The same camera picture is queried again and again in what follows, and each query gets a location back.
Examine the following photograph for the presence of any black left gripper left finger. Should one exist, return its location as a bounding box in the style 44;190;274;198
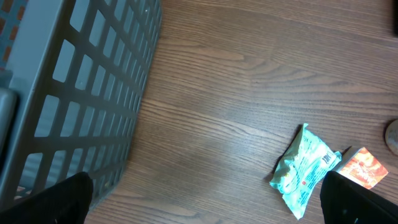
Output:
1;172;93;224

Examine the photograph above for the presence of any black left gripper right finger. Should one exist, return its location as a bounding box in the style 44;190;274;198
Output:
320;171;397;224

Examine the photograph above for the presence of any orange snack packet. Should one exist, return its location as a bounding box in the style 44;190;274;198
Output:
333;146;389;189

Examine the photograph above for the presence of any teal snack packet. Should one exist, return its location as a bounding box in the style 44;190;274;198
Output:
269;123;341;220

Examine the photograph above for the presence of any green round lid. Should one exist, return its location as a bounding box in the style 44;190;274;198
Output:
384;119;398;155

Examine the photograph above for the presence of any grey plastic mesh basket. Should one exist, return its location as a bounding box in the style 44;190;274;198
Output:
1;0;162;210

